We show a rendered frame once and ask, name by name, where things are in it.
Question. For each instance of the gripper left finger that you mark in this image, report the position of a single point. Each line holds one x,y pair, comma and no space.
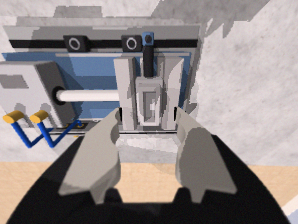
77,179

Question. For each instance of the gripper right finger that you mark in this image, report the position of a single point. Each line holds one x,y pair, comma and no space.
217,177

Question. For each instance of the grey block with square pocket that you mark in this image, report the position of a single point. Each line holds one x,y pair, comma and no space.
149,100

